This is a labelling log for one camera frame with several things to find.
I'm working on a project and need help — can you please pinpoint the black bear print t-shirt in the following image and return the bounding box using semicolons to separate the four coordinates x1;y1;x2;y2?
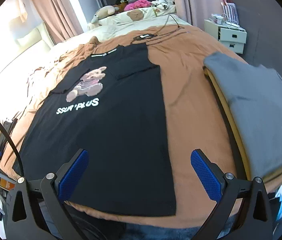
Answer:
13;43;176;217

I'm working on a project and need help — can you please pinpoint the brown bed sheet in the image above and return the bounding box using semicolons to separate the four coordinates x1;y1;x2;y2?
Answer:
0;24;259;229

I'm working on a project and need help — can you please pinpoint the grey folded garment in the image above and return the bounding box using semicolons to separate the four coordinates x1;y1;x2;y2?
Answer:
203;52;282;181

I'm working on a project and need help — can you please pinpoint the white bedside drawer cabinet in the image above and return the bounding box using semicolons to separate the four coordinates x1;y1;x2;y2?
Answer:
204;20;247;54

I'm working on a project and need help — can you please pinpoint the beige plush toy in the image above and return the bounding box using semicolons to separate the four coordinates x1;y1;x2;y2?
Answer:
88;5;119;29

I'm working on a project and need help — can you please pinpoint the pink curtain left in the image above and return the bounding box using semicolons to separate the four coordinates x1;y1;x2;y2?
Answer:
32;0;83;43

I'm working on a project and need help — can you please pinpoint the white patterned cloth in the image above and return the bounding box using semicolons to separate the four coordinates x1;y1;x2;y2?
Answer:
151;0;176;12

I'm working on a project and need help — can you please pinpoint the pink fluffy plush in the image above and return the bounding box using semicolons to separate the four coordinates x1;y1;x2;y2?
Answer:
124;0;151;11

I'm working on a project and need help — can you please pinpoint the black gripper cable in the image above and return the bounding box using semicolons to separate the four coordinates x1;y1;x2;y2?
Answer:
0;103;26;181

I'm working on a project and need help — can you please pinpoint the black charger with cables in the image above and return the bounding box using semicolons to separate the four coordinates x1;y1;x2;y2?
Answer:
130;15;184;45

